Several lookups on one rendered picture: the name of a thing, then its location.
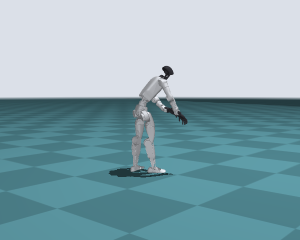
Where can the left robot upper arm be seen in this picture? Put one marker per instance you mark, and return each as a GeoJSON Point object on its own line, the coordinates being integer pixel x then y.
{"type": "Point", "coordinates": [155, 99]}

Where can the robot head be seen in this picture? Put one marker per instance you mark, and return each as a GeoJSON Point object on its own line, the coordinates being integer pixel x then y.
{"type": "Point", "coordinates": [168, 71]}

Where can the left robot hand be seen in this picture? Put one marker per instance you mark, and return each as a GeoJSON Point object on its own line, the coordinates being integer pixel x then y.
{"type": "Point", "coordinates": [170, 110]}

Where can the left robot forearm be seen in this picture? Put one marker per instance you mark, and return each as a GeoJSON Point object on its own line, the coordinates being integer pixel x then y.
{"type": "Point", "coordinates": [161, 106]}

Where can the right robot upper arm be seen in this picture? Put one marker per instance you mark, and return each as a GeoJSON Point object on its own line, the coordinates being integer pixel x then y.
{"type": "Point", "coordinates": [164, 84]}

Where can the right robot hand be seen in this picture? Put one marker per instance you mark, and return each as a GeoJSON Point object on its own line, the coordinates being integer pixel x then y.
{"type": "Point", "coordinates": [182, 117]}

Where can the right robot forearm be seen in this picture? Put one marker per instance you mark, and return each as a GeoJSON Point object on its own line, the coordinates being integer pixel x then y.
{"type": "Point", "coordinates": [174, 106]}

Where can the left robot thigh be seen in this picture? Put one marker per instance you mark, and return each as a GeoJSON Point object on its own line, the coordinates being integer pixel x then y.
{"type": "Point", "coordinates": [139, 129]}

